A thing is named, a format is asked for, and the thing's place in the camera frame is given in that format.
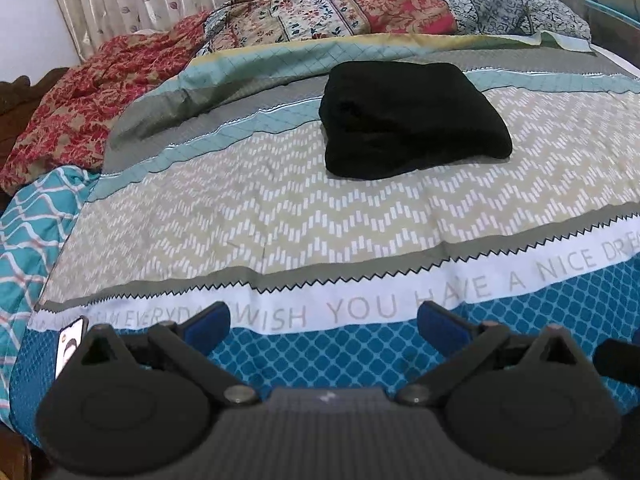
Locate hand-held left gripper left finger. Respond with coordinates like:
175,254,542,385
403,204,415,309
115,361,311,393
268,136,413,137
80,301,261,406

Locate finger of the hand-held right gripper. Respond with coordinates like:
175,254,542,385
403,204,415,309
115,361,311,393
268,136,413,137
593,338,640,387

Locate red floral blanket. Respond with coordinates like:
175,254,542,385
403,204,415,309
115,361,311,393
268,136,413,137
0,10,217,196

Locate black pants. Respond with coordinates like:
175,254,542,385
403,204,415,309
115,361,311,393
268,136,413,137
319,61,514,180

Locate smartphone with lit screen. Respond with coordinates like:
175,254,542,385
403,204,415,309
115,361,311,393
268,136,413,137
53,316,90,382

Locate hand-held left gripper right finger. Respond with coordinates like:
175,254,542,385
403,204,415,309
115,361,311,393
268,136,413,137
396,300,577,406

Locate teal white patterned pillow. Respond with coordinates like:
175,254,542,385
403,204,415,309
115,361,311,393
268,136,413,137
0,165,102,428

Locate dark wooden headboard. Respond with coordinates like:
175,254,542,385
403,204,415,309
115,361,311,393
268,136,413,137
0,67,70,133

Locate zigzag patterned teal bedspread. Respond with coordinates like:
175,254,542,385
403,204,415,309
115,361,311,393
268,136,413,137
0,32,640,428

